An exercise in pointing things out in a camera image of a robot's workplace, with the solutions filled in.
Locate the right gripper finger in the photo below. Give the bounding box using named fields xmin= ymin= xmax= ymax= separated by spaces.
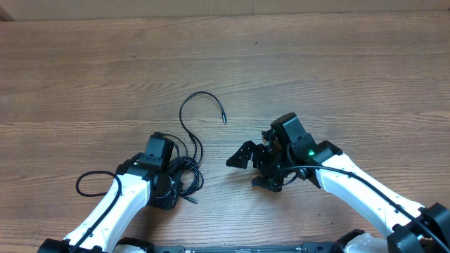
xmin=252 ymin=176 xmax=283 ymax=193
xmin=226 ymin=141 xmax=259 ymax=169

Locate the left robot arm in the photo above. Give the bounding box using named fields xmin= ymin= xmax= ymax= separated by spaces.
xmin=38 ymin=132 xmax=183 ymax=252

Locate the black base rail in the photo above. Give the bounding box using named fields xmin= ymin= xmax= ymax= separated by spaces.
xmin=113 ymin=229 xmax=364 ymax=253

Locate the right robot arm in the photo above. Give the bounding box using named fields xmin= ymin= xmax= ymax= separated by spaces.
xmin=226 ymin=112 xmax=449 ymax=252

